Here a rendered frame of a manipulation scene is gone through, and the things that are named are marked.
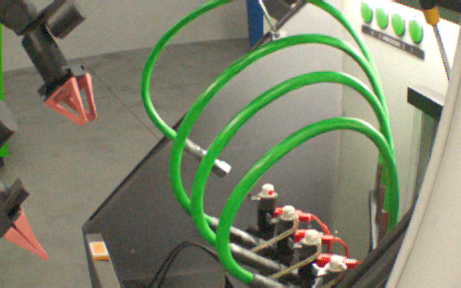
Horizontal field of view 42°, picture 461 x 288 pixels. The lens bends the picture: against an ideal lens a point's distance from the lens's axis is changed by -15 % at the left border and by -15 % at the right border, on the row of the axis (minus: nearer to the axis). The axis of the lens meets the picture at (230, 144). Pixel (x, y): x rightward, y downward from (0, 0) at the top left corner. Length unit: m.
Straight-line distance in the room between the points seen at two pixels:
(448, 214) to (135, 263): 0.86
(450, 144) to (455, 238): 0.10
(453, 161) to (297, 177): 0.79
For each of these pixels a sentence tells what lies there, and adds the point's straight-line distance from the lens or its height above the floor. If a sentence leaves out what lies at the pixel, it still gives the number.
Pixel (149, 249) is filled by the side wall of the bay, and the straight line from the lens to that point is 1.35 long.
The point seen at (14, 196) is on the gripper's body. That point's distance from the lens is 0.81.
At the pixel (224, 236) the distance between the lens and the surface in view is 0.72.
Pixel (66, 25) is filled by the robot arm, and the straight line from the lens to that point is 1.12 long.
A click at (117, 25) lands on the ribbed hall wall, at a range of 7.61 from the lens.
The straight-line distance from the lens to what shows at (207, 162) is 0.77.
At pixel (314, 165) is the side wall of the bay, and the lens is 1.39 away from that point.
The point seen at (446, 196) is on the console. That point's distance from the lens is 0.64.
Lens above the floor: 1.54
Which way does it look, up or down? 20 degrees down
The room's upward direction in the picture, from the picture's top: straight up
